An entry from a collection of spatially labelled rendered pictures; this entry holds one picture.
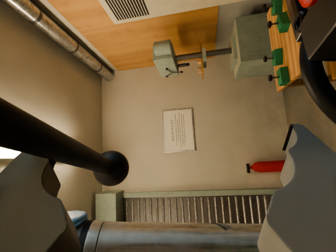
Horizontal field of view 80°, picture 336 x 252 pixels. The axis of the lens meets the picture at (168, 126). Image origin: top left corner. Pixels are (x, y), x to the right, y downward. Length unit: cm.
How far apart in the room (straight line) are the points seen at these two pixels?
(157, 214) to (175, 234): 261
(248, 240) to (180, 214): 255
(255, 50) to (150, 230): 199
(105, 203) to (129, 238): 260
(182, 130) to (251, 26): 155
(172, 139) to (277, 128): 144
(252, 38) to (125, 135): 213
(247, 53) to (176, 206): 209
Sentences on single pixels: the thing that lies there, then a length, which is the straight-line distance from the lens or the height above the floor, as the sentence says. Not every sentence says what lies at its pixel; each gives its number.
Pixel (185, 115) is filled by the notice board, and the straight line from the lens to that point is 300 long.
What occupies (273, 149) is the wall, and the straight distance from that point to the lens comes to 307.
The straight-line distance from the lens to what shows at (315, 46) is 22.
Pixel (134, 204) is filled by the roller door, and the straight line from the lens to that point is 316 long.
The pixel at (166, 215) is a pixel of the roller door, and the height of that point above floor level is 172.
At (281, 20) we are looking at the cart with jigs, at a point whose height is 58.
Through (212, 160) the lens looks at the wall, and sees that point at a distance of 294.
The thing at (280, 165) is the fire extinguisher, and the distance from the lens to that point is 291.
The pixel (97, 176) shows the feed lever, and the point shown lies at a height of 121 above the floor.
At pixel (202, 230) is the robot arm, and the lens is 49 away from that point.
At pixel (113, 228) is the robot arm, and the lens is 48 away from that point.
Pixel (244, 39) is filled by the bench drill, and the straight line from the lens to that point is 228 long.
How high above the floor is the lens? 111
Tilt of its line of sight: 10 degrees up
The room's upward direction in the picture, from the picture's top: 95 degrees counter-clockwise
